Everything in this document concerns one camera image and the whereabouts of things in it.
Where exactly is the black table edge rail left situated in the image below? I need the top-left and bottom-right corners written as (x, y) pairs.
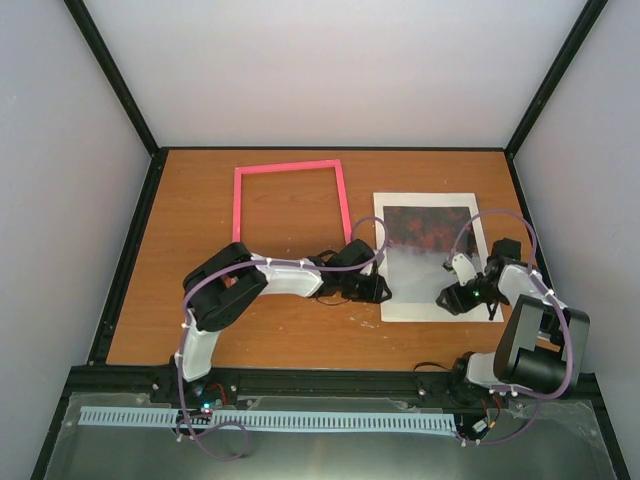
top-left (87, 147), bottom-right (169, 366)

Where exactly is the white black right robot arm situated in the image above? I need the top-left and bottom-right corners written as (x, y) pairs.
top-left (436, 238), bottom-right (590, 400)

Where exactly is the pink picture frame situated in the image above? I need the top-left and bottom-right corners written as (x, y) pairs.
top-left (231, 159), bottom-right (353, 243)

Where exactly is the black enclosure post left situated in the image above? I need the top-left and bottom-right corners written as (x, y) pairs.
top-left (63, 0), bottom-right (160, 158)

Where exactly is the grey metal front plate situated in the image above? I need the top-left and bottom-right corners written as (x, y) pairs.
top-left (42, 394), bottom-right (617, 479)

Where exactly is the black enclosure post right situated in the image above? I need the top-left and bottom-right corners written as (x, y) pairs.
top-left (505, 0), bottom-right (608, 162)

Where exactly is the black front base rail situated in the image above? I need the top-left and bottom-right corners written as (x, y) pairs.
top-left (64, 364), bottom-right (596, 416)

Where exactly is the black table edge rail back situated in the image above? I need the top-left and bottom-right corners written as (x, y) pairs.
top-left (160, 146), bottom-right (505, 153)

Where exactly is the black enclosure post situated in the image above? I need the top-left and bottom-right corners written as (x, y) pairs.
top-left (63, 0), bottom-right (160, 158)
top-left (505, 0), bottom-right (608, 162)

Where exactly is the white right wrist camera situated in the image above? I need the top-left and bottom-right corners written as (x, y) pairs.
top-left (443, 253), bottom-right (477, 286)

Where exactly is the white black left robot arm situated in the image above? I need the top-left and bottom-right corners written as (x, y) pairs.
top-left (172, 239), bottom-right (392, 403)

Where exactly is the light blue slotted cable duct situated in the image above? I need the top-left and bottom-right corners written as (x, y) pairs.
top-left (77, 406), bottom-right (456, 436)

